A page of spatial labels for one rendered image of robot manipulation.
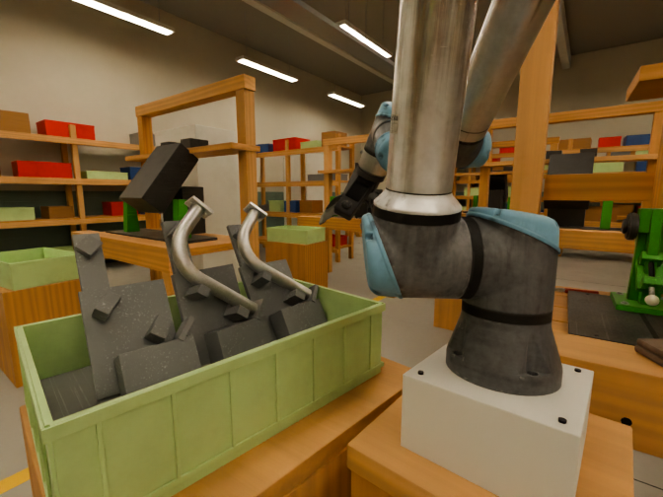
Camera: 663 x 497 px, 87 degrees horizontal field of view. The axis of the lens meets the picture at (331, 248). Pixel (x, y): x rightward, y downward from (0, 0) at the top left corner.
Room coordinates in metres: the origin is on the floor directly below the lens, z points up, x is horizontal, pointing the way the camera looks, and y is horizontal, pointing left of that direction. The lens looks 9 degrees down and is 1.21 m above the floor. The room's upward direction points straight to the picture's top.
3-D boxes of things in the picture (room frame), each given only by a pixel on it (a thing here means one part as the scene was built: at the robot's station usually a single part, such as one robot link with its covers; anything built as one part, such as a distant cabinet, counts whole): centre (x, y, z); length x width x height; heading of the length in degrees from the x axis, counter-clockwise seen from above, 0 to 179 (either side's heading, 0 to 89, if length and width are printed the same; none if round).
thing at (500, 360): (0.48, -0.25, 1.01); 0.15 x 0.15 x 0.10
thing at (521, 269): (0.48, -0.24, 1.12); 0.13 x 0.12 x 0.14; 89
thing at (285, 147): (6.94, 0.74, 1.13); 2.48 x 0.54 x 2.27; 54
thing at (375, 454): (0.47, -0.25, 0.83); 0.32 x 0.32 x 0.04; 50
